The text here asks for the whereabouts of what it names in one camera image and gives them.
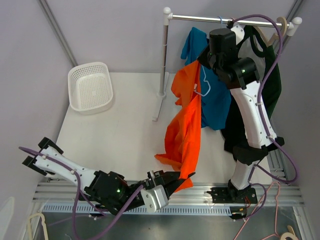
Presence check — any green and white t shirt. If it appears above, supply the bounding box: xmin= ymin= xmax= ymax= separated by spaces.
xmin=238 ymin=25 xmax=282 ymax=118

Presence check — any orange t shirt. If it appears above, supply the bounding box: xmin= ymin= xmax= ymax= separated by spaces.
xmin=154 ymin=60 xmax=202 ymax=179

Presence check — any blue t shirt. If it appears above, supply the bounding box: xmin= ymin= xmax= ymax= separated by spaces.
xmin=180 ymin=27 xmax=231 ymax=131

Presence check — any beige wooden hanger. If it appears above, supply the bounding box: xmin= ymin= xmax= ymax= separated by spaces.
xmin=253 ymin=16 xmax=288 ymax=47

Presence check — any black t shirt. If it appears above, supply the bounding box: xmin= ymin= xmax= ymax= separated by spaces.
xmin=220 ymin=96 xmax=248 ymax=162

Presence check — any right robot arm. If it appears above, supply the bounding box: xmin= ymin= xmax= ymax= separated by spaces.
xmin=198 ymin=28 xmax=284 ymax=203

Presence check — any pink hanger on floor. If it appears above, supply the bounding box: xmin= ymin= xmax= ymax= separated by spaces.
xmin=233 ymin=181 xmax=282 ymax=240

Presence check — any beige hanger on floor left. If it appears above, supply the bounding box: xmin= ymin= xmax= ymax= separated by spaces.
xmin=26 ymin=212 xmax=49 ymax=240

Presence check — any beige hanger on floor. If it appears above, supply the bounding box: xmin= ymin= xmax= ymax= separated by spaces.
xmin=26 ymin=212 xmax=49 ymax=240
xmin=280 ymin=225 xmax=299 ymax=240

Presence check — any beige hanger on floor right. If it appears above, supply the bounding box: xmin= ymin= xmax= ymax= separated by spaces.
xmin=280 ymin=225 xmax=299 ymax=240

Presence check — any metal clothes rack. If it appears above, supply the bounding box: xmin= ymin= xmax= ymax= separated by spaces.
xmin=152 ymin=0 xmax=303 ymax=122

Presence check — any white plastic basket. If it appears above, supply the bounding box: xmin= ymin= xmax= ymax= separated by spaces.
xmin=67 ymin=62 xmax=114 ymax=115

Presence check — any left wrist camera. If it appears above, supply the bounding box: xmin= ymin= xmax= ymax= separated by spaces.
xmin=140 ymin=185 xmax=169 ymax=214

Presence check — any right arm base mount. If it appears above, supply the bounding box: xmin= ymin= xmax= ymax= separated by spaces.
xmin=206 ymin=186 xmax=258 ymax=204

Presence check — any aluminium rail frame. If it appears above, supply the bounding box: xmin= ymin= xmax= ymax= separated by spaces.
xmin=32 ymin=139 xmax=305 ymax=207

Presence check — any white slotted cable duct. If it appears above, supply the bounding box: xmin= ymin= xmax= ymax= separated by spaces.
xmin=42 ymin=203 xmax=232 ymax=216

